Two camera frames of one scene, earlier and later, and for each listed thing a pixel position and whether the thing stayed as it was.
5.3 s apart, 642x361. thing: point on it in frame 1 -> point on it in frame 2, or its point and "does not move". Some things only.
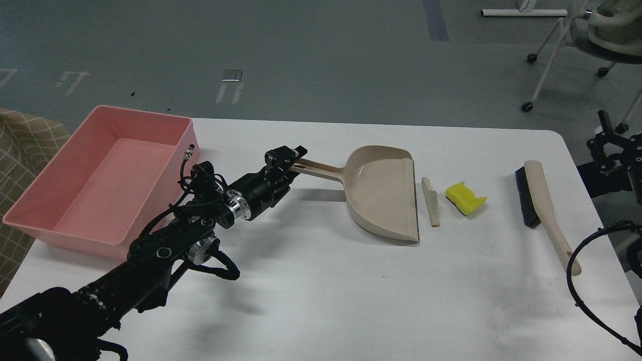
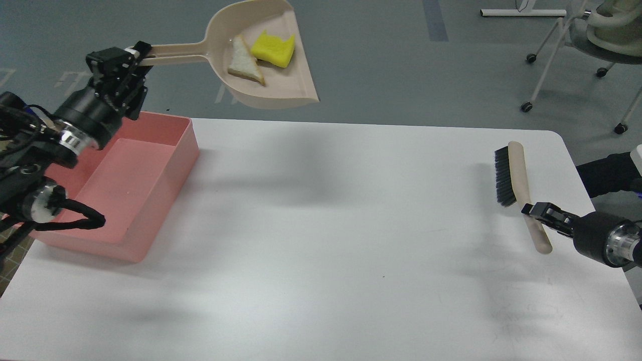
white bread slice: [431, 196] -> [243, 62]
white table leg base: [524, 12] does not move
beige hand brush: [538, 209] -> [511, 186]
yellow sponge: [465, 199] -> [273, 49]
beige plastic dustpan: [380, 188] -> [284, 86]
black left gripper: [250, 194] -> [87, 118]
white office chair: [608, 30] does not move
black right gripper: [606, 147] -> [610, 240]
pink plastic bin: [118, 173] does not move
